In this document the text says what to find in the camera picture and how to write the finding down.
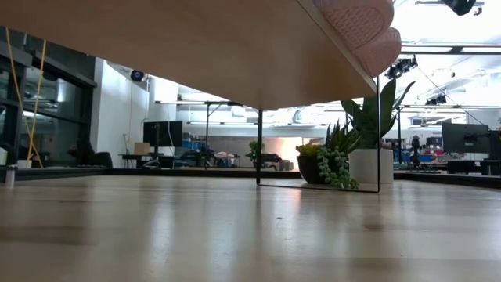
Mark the wooden shelf with black legs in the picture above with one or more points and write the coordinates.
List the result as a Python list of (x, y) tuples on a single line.
[(195, 47)]

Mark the background black robot arm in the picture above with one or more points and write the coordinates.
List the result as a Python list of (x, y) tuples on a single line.
[(415, 149)]

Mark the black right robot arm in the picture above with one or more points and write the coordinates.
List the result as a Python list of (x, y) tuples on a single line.
[(462, 6)]

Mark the background green plant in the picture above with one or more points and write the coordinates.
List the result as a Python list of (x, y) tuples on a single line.
[(255, 147)]

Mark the small cardboard box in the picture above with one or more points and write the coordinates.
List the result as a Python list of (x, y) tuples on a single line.
[(286, 165)]

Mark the succulent plant in dark pot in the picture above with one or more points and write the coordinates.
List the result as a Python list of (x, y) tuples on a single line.
[(309, 168)]

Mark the black computer monitor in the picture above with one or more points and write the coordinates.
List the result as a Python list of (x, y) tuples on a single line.
[(162, 133)]

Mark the snake plant in white pot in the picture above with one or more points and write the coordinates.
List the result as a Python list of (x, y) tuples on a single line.
[(370, 166)]

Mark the black chair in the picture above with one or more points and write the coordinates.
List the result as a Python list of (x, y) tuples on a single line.
[(86, 154)]

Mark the blue bin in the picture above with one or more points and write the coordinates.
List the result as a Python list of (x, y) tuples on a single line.
[(424, 157)]

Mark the black ceiling fixture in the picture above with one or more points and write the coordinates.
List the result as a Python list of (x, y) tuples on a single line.
[(436, 100)]

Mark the wide black monitor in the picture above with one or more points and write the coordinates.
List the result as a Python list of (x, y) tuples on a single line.
[(466, 139)]

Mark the black desk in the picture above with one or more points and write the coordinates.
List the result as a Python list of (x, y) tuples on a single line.
[(469, 166)]

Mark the small metal cylinder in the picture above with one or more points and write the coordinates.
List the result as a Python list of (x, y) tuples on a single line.
[(9, 176)]

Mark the black workstation frame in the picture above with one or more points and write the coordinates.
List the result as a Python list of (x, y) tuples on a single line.
[(223, 103)]

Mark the black aluminium table frame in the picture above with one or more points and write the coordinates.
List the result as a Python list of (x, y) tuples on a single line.
[(176, 172)]

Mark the round black wall device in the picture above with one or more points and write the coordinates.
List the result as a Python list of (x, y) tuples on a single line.
[(137, 75)]

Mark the black camera rig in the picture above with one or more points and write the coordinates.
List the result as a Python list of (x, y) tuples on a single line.
[(399, 69)]

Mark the black framed glass wall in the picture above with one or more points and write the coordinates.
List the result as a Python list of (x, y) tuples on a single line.
[(74, 102)]

